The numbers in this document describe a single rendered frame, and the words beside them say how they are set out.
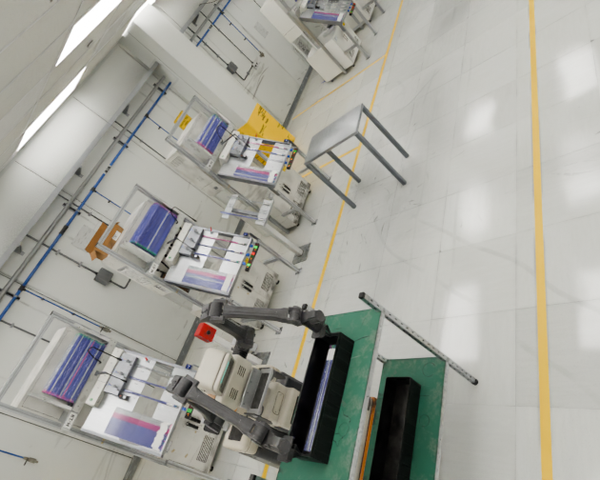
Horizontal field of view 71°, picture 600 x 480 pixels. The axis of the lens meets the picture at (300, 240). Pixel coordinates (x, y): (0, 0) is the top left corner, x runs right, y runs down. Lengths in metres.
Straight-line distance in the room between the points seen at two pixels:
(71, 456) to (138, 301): 1.83
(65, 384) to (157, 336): 2.11
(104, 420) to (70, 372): 0.48
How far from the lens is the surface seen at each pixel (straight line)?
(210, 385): 2.31
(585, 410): 2.64
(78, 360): 4.06
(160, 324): 5.96
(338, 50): 7.85
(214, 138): 5.24
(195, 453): 4.36
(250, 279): 4.73
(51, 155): 6.10
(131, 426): 3.97
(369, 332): 2.16
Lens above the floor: 2.40
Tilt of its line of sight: 28 degrees down
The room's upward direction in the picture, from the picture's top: 52 degrees counter-clockwise
